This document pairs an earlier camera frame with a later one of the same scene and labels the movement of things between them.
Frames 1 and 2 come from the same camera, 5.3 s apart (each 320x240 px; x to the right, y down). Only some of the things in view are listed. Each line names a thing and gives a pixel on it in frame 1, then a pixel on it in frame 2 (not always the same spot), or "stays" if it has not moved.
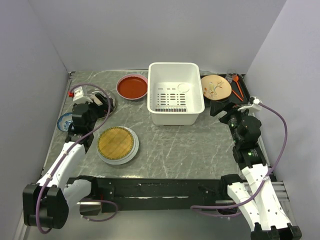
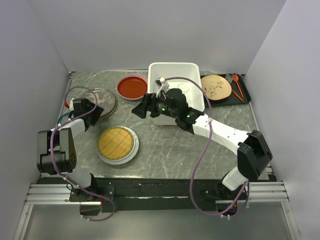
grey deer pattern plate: [95, 91] stays
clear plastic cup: [230, 74] stays
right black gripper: [217, 106] → [150, 103]
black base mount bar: [146, 194] stays
